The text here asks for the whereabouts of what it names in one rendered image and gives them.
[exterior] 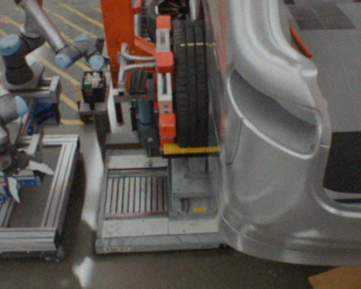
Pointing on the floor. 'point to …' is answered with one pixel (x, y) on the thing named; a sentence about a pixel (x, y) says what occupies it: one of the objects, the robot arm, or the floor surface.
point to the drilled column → (102, 126)
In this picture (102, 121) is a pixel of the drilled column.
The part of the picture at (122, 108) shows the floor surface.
